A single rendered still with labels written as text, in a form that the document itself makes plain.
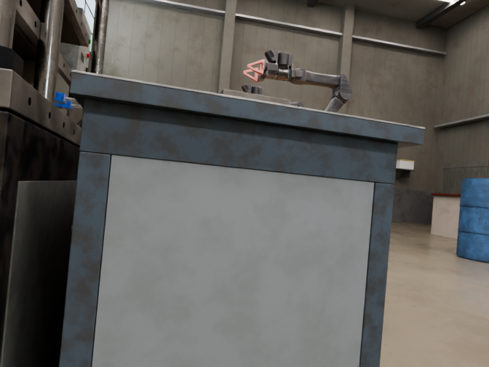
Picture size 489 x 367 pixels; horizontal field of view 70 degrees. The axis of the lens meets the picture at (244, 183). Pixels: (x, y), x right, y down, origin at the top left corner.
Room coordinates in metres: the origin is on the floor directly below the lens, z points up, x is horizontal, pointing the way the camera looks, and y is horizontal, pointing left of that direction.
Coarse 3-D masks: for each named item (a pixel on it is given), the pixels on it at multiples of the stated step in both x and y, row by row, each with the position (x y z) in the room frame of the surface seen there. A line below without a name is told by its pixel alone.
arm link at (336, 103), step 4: (336, 92) 1.75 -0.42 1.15; (332, 96) 1.78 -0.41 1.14; (336, 96) 1.72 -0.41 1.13; (332, 100) 1.74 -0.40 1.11; (336, 100) 1.72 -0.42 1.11; (340, 100) 1.72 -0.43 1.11; (344, 100) 1.73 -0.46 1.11; (332, 104) 1.72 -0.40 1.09; (336, 104) 1.72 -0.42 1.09; (340, 104) 1.73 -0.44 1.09; (328, 108) 1.72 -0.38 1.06; (332, 108) 1.72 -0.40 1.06; (336, 108) 1.73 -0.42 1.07; (336, 112) 1.73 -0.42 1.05
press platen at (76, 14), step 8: (72, 0) 1.27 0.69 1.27; (64, 8) 1.29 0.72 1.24; (72, 8) 1.29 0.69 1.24; (72, 16) 1.35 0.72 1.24; (80, 16) 1.43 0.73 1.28; (72, 24) 1.42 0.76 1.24; (80, 24) 1.44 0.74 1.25; (80, 32) 1.50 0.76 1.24; (80, 40) 1.59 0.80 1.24; (88, 40) 1.65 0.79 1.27
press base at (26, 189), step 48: (0, 144) 0.54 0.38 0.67; (48, 144) 0.77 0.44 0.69; (0, 192) 0.54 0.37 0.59; (48, 192) 0.80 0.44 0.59; (0, 240) 0.55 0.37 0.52; (48, 240) 0.84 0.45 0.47; (0, 288) 0.57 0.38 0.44; (48, 288) 0.88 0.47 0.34; (0, 336) 0.59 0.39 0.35; (48, 336) 0.94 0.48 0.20
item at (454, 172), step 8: (488, 160) 8.36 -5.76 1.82; (448, 168) 9.55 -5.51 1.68; (456, 168) 9.28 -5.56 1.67; (464, 168) 9.02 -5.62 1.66; (472, 168) 8.78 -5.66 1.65; (480, 168) 8.54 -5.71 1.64; (488, 168) 8.39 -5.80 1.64; (448, 176) 9.53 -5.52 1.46; (456, 176) 9.26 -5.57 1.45; (464, 176) 9.00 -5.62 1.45; (472, 176) 8.76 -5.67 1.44; (480, 176) 8.53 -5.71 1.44; (488, 176) 8.40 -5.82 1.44; (448, 184) 9.51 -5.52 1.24; (456, 184) 9.24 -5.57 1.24; (448, 192) 9.48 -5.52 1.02; (456, 192) 9.22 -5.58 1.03
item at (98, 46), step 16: (0, 0) 0.57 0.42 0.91; (16, 0) 0.60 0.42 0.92; (96, 0) 1.68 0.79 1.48; (0, 16) 0.57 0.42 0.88; (96, 16) 1.68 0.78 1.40; (0, 32) 0.57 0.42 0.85; (96, 32) 1.67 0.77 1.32; (0, 48) 0.56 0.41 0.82; (96, 48) 1.67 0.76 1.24; (0, 64) 0.56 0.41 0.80; (16, 64) 0.59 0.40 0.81; (96, 64) 1.68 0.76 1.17
